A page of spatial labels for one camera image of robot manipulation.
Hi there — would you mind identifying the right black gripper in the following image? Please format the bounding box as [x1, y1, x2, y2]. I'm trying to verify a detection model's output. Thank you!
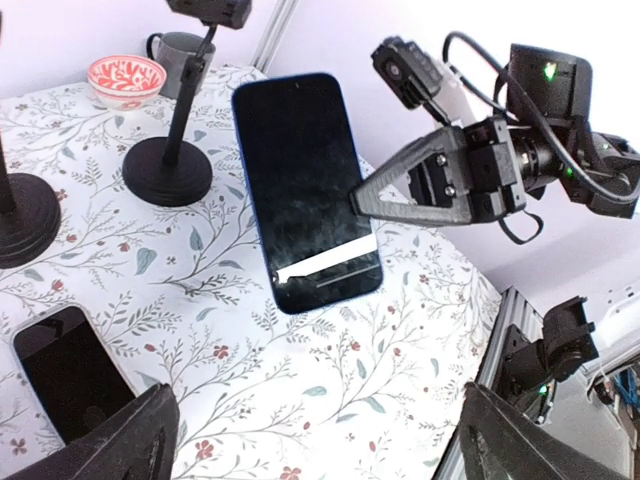
[350, 44, 595, 227]

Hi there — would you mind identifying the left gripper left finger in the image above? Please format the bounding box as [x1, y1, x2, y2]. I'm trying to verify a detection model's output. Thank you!
[10, 384, 180, 480]

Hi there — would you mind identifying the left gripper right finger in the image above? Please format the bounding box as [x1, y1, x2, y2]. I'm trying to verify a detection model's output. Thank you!
[458, 382, 623, 479]

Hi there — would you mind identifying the black blue phone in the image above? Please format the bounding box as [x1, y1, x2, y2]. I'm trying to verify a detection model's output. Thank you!
[232, 73, 383, 314]

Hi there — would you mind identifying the black tall round-base stand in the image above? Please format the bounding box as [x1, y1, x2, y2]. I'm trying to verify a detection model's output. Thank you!
[122, 1, 252, 207]

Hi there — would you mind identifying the floral patterned table mat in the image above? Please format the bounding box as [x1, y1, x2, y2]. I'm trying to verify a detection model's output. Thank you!
[1, 66, 501, 479]

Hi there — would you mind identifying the dark grey mug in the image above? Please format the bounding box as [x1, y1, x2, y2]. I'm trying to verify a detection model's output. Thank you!
[146, 32, 203, 100]

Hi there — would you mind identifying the red white patterned bowl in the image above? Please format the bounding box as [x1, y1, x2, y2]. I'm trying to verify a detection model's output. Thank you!
[87, 55, 167, 111]

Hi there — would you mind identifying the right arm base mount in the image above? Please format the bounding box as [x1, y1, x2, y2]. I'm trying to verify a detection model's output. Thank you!
[492, 296, 599, 425]

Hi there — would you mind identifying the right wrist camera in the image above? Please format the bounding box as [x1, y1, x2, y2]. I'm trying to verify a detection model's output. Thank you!
[371, 36, 477, 127]

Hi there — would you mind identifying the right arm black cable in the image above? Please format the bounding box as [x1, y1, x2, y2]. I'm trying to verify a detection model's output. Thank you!
[442, 30, 640, 246]

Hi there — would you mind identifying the front aluminium rail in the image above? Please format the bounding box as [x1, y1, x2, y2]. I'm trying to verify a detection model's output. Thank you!
[432, 287, 542, 480]

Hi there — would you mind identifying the right aluminium frame post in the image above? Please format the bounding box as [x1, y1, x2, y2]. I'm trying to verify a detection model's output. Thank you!
[250, 0, 299, 73]

